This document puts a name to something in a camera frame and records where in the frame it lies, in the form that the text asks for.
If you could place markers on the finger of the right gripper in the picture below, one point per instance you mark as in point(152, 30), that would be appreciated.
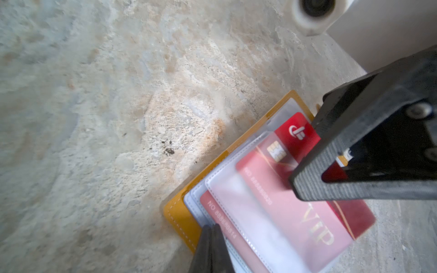
point(378, 137)

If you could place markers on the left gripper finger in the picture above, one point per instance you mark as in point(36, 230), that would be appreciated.
point(211, 254)

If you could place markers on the yellow leather card holder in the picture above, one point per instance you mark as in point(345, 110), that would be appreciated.
point(221, 178)

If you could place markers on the red VIP card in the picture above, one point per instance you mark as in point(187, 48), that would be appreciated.
point(319, 231)

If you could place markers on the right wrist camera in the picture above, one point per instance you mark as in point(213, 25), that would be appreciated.
point(315, 17)

